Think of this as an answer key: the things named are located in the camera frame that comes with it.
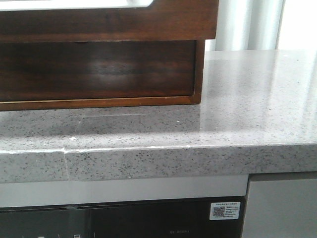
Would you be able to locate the dark wooden drawer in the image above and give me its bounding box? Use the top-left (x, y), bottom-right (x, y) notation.
top-left (0, 0), bottom-right (219, 43)
top-left (0, 39), bottom-right (198, 102)

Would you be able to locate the dark wooden drawer cabinet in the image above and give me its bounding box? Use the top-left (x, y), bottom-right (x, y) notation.
top-left (0, 37), bottom-right (207, 111)

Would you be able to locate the white QR code sticker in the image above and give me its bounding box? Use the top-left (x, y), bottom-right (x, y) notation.
top-left (210, 202), bottom-right (241, 221)

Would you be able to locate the black glass built-in appliance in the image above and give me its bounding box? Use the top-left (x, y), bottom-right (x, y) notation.
top-left (0, 196), bottom-right (245, 238)

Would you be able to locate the grey cabinet door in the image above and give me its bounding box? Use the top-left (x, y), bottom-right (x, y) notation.
top-left (242, 172), bottom-right (317, 238)

